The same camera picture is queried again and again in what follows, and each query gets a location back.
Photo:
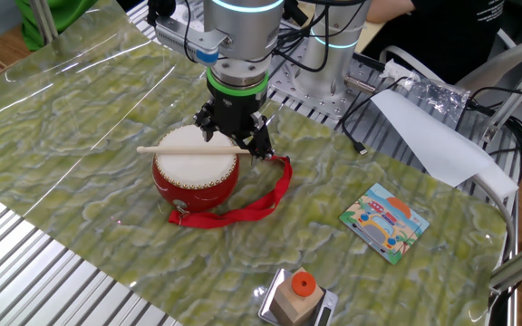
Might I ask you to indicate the white curved tube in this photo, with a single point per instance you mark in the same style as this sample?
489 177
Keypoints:
505 210

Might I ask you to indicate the cartoon bus puzzle card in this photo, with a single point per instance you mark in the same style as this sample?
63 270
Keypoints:
383 222

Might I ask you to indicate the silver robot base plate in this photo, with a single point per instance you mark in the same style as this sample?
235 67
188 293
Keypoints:
333 106

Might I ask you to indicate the wooden drumstick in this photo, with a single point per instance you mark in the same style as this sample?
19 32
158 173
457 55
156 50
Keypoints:
188 150

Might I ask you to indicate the silver digital scale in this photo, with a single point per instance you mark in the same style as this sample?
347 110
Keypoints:
329 312

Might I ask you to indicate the bare person forearm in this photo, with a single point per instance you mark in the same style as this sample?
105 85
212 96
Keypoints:
388 9

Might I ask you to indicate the red drum white head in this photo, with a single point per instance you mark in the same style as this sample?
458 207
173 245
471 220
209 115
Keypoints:
197 194

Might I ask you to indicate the aluminium frame post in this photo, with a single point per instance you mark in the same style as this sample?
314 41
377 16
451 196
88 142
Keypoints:
43 22

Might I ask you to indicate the person in black shirt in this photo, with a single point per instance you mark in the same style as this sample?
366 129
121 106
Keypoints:
447 36

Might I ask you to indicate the green marble pattern mat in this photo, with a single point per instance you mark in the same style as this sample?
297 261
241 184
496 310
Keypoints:
84 136

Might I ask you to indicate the white foam sheet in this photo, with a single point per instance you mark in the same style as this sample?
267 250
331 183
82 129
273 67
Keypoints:
437 145

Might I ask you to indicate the crumpled clear plastic wrap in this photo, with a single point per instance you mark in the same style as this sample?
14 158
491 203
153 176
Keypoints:
442 99

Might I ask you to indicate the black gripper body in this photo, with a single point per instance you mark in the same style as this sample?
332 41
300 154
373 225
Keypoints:
238 111

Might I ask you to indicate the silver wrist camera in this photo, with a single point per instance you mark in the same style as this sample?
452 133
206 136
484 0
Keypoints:
179 38

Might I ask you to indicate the silver base connector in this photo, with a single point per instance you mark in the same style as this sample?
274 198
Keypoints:
360 84

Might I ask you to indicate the wooden block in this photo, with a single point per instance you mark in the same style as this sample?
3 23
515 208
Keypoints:
295 308

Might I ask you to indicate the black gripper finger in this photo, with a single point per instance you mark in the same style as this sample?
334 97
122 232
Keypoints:
206 122
261 140

